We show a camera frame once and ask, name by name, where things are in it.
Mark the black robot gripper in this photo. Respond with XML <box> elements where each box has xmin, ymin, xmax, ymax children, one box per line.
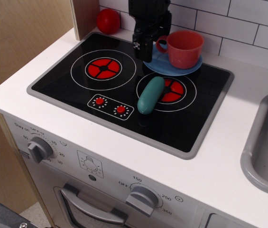
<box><xmin>128</xmin><ymin>0</ymin><xmax>172</xmax><ymax>63</ymax></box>

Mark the orange plastic cup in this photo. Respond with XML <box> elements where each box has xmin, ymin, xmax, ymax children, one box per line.
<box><xmin>156</xmin><ymin>30</ymin><xmax>204</xmax><ymax>69</ymax></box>

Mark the blue plastic plate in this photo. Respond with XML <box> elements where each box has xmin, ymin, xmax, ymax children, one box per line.
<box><xmin>143</xmin><ymin>44</ymin><xmax>203</xmax><ymax>76</ymax></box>

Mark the red toy tomato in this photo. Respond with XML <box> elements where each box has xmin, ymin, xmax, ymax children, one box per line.
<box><xmin>96</xmin><ymin>9</ymin><xmax>120</xmax><ymax>35</ymax></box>

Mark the teal toy cucumber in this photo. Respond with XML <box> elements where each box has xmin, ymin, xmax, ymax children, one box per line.
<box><xmin>137</xmin><ymin>76</ymin><xmax>165</xmax><ymax>114</ymax></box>

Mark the black toy stove top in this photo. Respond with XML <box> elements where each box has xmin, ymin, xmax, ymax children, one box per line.
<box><xmin>27</xmin><ymin>33</ymin><xmax>234</xmax><ymax>160</ymax></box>

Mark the wooden side panel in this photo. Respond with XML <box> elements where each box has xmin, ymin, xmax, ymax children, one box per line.
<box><xmin>70</xmin><ymin>0</ymin><xmax>100</xmax><ymax>41</ymax></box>

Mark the grey timer knob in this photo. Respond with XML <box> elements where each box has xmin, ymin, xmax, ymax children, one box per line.
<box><xmin>28</xmin><ymin>137</ymin><xmax>53</xmax><ymax>163</ymax></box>

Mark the grey oven temperature knob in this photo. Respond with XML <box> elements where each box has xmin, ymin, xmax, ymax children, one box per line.
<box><xmin>125</xmin><ymin>185</ymin><xmax>159</xmax><ymax>217</ymax></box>

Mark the black equipment base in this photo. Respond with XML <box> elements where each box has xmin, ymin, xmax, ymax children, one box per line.
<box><xmin>0</xmin><ymin>204</ymin><xmax>37</xmax><ymax>228</ymax></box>

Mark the grey oven door handle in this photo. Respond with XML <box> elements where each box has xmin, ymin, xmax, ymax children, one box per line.
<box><xmin>61</xmin><ymin>184</ymin><xmax>128</xmax><ymax>226</ymax></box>

